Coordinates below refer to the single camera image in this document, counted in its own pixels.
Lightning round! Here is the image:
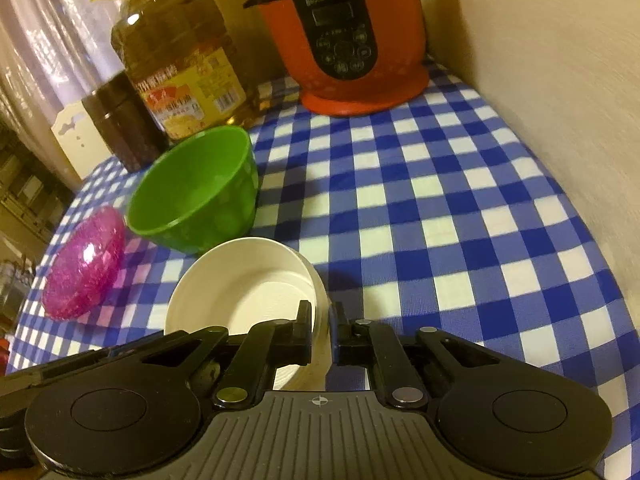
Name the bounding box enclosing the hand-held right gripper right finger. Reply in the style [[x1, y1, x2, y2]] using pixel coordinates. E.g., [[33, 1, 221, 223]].
[[330, 301, 506, 407]]

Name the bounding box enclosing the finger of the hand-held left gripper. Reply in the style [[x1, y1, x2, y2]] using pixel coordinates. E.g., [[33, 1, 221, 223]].
[[42, 346, 131, 388]]

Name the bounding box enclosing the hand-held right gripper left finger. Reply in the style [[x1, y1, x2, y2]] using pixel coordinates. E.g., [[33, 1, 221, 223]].
[[125, 300, 313, 409]]

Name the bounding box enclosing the pink glass plate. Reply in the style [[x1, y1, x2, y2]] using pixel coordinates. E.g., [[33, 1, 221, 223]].
[[42, 210, 127, 320], [41, 220, 123, 322], [44, 205, 126, 317]]

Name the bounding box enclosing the white plastic bowl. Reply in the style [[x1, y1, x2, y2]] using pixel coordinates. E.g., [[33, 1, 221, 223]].
[[165, 236, 331, 392]]

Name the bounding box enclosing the green plastic bowl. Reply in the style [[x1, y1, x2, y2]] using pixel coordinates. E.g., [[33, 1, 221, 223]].
[[126, 126, 259, 256]]

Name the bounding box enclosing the stainless steel steamer pot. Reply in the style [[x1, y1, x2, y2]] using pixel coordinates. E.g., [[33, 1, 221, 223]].
[[0, 260, 32, 322]]

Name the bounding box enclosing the blue white checkered tablecloth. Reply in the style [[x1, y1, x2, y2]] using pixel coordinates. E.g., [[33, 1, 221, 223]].
[[5, 60, 640, 480]]

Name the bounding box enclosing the dark folding rack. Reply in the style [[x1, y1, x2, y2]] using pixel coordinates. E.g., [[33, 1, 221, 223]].
[[0, 125, 76, 241]]

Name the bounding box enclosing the white wooden chair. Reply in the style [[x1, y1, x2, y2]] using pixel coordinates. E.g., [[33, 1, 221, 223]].
[[50, 101, 101, 181]]

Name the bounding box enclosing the brown cylindrical canister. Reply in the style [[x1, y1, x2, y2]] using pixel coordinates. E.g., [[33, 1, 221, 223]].
[[81, 71, 168, 175]]

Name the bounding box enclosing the large cooking oil bottle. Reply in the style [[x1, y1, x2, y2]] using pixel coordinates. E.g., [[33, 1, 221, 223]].
[[89, 0, 263, 143]]

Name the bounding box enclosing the red electric pressure cooker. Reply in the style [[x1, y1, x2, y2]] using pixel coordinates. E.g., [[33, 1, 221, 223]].
[[243, 0, 433, 118]]

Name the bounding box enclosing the sheer lilac curtain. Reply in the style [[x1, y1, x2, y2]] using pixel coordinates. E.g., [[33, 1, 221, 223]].
[[0, 0, 201, 161]]

